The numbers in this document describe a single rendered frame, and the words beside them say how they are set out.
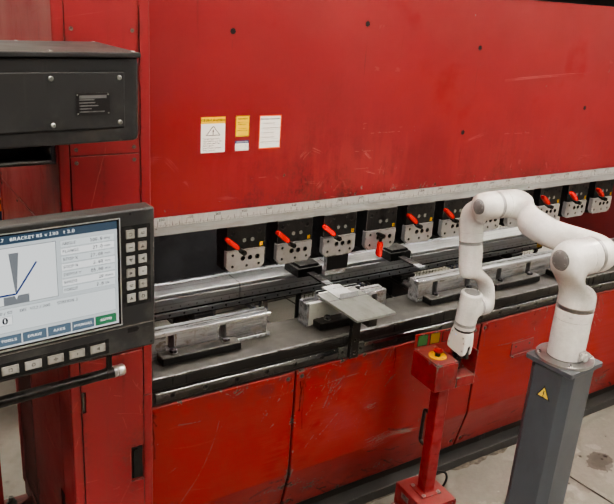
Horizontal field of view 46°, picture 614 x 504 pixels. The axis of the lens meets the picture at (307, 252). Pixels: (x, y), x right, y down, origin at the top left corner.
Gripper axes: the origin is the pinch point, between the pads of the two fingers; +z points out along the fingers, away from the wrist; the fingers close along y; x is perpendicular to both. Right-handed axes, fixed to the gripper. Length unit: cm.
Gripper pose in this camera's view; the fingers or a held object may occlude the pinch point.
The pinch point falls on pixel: (456, 361)
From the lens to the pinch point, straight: 298.7
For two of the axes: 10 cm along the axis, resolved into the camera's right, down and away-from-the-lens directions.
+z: -1.1, 9.1, 4.1
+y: 4.6, 4.1, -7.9
